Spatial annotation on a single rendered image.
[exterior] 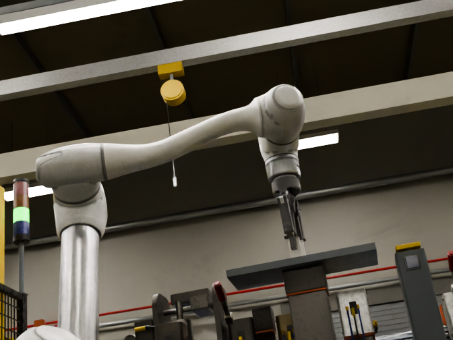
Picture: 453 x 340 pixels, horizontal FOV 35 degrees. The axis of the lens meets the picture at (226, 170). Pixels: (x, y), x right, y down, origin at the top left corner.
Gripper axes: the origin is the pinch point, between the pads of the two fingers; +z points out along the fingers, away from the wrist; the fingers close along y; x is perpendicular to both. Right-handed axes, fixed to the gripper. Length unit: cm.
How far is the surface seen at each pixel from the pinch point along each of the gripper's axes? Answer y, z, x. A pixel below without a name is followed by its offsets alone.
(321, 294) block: -3.9, 12.8, -5.0
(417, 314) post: 0.1, 21.5, -25.6
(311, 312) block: -4.4, 16.7, -1.9
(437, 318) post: 0.9, 23.0, -29.6
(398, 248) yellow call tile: 0.5, 5.0, -24.9
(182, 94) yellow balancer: 193, -183, 109
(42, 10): 101, -205, 148
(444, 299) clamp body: 17.6, 15.7, -30.8
